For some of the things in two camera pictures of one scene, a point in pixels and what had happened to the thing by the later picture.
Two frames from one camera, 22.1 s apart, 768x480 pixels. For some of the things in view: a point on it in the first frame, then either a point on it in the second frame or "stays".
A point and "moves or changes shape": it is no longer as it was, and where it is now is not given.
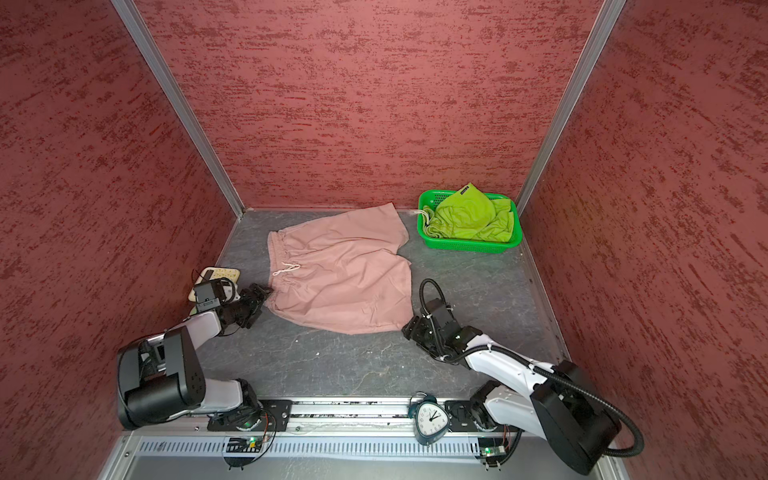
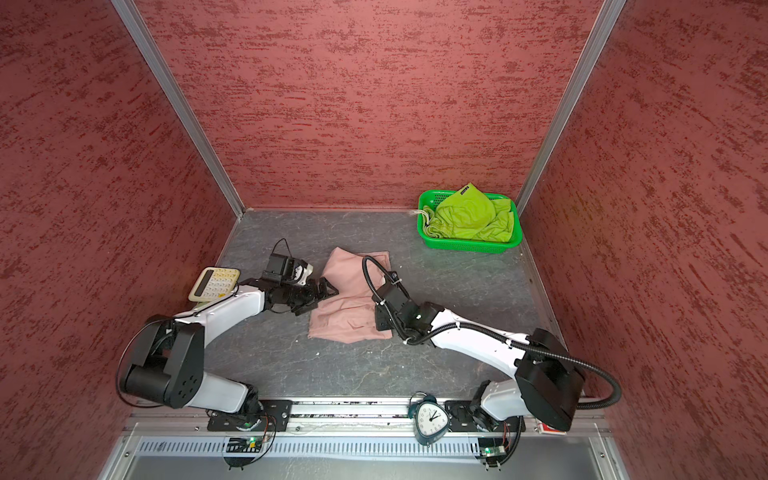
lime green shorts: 469,213 stays
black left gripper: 255,302 to 313,297
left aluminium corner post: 181,103 stays
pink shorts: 343,272 moves or changes shape
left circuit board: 244,445 stays
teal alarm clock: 431,420 stays
